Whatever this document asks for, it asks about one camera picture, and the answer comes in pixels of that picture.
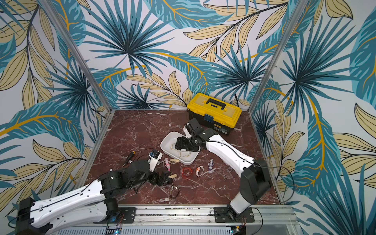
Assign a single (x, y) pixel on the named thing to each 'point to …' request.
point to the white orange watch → (197, 170)
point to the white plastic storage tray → (168, 144)
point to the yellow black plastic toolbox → (213, 113)
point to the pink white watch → (167, 164)
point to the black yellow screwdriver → (129, 156)
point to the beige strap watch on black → (173, 176)
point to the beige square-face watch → (179, 154)
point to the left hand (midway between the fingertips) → (162, 171)
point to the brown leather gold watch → (174, 191)
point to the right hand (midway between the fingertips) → (180, 146)
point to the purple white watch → (211, 163)
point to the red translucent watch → (185, 172)
